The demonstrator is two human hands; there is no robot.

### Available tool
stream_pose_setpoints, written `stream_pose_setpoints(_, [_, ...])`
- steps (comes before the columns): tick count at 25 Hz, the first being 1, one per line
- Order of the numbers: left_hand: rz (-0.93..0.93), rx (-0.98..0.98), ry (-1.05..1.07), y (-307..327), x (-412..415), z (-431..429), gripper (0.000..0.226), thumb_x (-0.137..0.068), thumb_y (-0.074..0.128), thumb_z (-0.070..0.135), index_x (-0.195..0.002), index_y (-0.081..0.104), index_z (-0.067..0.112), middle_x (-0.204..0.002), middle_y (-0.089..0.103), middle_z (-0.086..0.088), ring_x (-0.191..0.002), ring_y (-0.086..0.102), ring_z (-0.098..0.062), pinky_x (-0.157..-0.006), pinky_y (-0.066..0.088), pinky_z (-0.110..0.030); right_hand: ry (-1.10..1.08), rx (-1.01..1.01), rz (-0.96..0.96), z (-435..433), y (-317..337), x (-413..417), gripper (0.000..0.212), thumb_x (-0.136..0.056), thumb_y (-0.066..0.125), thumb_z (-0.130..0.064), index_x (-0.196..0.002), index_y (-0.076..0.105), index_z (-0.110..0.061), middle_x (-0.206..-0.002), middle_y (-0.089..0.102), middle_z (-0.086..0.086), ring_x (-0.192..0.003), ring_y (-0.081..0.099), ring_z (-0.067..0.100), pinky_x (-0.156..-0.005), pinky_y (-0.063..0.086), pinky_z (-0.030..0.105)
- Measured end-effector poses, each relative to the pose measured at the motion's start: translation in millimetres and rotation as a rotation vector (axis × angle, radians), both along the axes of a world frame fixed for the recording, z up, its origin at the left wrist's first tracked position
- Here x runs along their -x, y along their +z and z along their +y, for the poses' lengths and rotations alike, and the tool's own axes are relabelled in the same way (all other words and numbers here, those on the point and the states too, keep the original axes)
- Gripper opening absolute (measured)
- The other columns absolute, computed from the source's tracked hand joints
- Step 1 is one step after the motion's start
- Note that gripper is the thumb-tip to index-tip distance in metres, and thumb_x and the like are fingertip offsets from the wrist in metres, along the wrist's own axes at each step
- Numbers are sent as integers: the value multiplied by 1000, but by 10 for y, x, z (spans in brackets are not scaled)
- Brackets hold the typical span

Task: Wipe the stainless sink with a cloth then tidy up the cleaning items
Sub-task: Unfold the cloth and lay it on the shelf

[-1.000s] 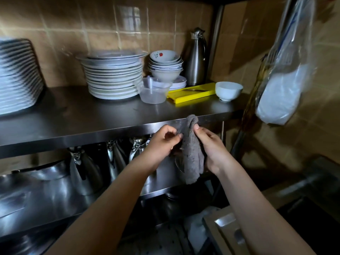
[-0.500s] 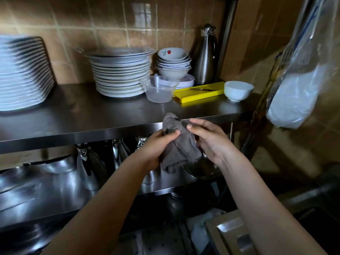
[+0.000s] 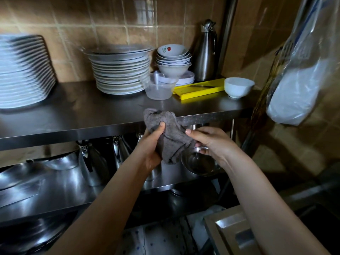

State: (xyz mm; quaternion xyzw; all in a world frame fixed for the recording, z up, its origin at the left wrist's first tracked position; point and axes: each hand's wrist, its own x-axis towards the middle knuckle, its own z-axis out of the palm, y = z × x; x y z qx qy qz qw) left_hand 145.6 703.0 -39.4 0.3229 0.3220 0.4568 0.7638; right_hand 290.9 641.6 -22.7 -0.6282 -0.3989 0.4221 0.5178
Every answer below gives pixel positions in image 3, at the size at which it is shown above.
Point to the person's left hand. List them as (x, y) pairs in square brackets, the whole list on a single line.
[(148, 151)]

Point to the person's right hand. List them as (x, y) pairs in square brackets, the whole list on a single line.
[(215, 146)]

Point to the stainless steel double sink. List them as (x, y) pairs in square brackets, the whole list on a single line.
[(233, 231)]

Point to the person's left forearm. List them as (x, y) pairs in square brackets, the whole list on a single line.
[(103, 212)]

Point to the person's right forearm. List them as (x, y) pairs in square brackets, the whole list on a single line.
[(268, 212)]

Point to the small shiny metal bowl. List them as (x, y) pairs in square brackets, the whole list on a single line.
[(199, 163)]

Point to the yellow cutting board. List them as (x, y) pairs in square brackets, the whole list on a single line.
[(196, 91)]

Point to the small white bowl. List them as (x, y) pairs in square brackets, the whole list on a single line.
[(238, 87)]

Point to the clear plastic container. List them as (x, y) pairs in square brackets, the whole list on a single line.
[(158, 88)]

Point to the stainless steel shelf rack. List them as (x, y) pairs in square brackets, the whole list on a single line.
[(79, 111)]

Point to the stack of white round plates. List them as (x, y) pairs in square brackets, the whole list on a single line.
[(119, 71)]

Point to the medium metal mixing bowl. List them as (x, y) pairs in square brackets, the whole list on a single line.
[(62, 161)]

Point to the tall steel thermos jug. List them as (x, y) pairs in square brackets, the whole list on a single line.
[(204, 55)]

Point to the hanging plastic bag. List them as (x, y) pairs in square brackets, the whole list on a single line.
[(294, 98)]

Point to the stack of white bowls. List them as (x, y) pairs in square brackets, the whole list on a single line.
[(173, 61)]

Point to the clear plastic bag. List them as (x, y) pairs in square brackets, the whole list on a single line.
[(305, 63)]

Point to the wide metal mixing bowl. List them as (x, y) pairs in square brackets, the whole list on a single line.
[(16, 175)]

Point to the dark wok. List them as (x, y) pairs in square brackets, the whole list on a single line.
[(34, 233)]

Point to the stack of white square plates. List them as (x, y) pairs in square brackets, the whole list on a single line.
[(24, 74)]

